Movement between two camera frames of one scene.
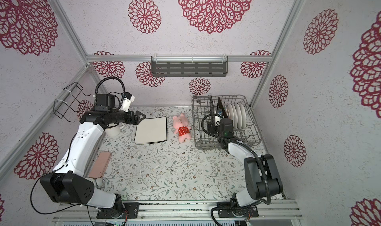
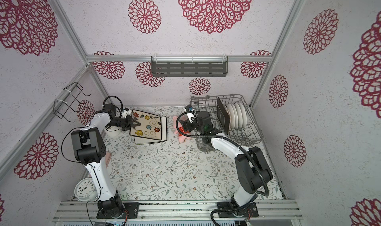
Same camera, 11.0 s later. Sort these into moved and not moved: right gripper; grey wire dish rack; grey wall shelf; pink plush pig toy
Moved: right gripper
Not moved: grey wire dish rack; grey wall shelf; pink plush pig toy
